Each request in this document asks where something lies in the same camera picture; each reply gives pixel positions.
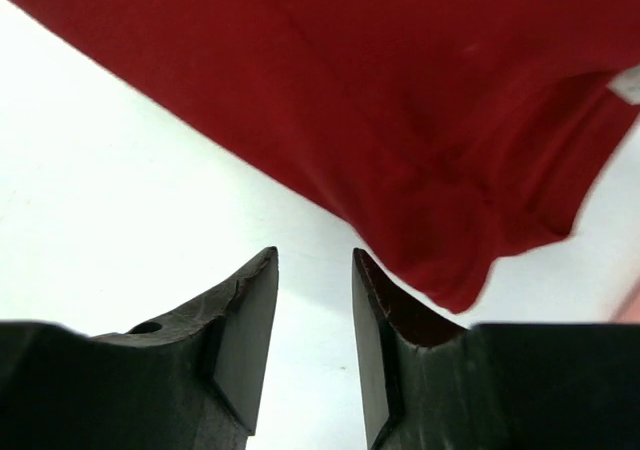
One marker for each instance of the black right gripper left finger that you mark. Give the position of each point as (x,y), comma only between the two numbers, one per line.
(191,378)

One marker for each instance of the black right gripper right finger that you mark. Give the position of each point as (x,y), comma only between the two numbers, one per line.
(428,383)

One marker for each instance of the red t-shirt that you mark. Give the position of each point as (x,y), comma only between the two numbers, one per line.
(447,133)

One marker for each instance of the salmon pink t-shirt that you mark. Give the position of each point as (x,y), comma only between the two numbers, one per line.
(630,310)

